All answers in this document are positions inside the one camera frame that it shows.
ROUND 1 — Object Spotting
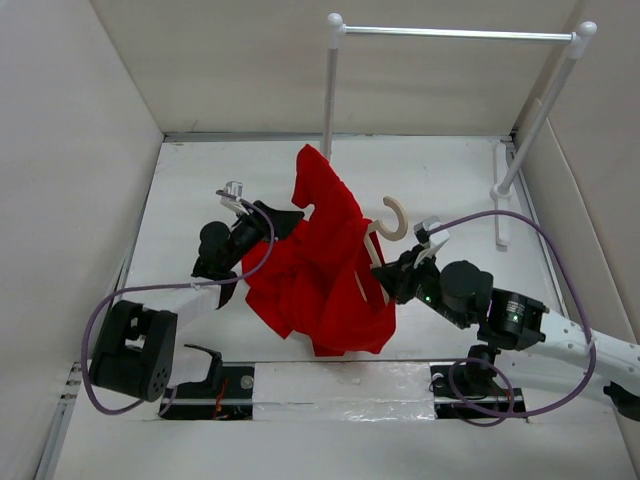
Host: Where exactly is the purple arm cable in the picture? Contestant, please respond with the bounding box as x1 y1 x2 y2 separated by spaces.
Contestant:
414 209 599 426
81 189 276 416

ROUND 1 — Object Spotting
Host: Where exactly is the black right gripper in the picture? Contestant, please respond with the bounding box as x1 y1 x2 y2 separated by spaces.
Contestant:
371 242 470 329

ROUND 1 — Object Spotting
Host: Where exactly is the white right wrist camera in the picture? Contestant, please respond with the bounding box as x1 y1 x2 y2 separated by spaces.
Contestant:
413 216 450 269

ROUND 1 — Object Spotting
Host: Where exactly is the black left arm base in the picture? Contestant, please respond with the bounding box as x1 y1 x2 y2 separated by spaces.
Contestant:
158 344 255 421

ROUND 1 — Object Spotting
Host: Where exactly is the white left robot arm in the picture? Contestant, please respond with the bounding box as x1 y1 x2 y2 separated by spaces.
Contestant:
81 197 304 415

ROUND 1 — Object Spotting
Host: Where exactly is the wooden clothes hanger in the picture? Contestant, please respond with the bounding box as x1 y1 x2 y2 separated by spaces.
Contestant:
355 195 410 306

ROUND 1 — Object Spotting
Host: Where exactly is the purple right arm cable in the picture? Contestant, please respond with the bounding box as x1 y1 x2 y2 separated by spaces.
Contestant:
414 209 599 426

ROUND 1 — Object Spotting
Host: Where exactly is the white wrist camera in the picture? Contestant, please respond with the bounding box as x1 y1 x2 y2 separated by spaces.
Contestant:
216 181 246 215
413 216 450 269

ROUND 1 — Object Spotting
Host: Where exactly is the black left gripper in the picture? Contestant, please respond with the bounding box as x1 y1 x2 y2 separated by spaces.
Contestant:
223 201 301 270

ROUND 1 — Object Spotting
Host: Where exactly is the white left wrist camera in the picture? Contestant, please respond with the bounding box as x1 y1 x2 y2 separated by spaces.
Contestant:
216 181 246 215

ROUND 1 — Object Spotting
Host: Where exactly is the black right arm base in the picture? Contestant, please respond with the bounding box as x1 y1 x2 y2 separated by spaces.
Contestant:
429 361 525 426

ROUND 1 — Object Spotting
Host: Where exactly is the red t shirt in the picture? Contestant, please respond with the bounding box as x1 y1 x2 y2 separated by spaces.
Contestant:
241 145 396 356

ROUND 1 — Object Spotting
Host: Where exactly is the white clothes rack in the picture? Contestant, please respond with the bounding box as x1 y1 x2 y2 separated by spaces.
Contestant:
319 12 599 250

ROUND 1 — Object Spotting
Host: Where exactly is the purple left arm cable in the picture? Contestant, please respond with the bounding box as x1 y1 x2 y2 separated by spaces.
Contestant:
81 189 276 416

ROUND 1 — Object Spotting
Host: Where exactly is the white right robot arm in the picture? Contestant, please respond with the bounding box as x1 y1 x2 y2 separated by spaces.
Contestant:
372 251 639 421

